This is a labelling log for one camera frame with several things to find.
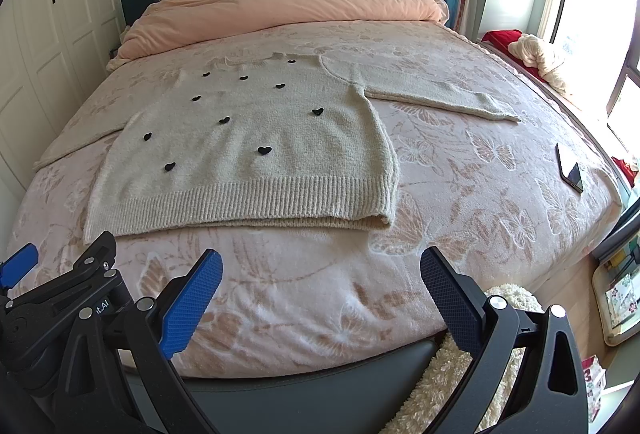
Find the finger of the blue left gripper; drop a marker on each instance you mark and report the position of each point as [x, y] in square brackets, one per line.
[15, 268]

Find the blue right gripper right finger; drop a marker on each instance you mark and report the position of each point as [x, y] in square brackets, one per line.
[458, 299]

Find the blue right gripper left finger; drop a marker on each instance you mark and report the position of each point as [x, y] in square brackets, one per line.
[185, 301]

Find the cream knit sweater black hearts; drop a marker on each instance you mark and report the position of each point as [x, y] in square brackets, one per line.
[288, 140]

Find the cream fluffy sleeve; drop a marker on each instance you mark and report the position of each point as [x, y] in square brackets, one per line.
[447, 369]

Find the pink floral bed blanket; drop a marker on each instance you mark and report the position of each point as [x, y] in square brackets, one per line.
[487, 193]

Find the white storage box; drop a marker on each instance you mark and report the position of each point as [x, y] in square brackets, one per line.
[616, 285]

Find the black smartphone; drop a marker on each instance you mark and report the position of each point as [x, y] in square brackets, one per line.
[569, 168]

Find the white wardrobe with red stickers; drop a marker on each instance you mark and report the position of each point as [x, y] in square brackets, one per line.
[53, 56]

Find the cream fabric on windowsill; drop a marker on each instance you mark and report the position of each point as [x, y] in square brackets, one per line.
[551, 65]

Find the red cushion on windowsill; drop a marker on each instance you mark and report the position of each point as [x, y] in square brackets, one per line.
[500, 39]

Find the peach pink duvet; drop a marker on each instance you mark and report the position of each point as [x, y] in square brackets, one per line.
[173, 24]

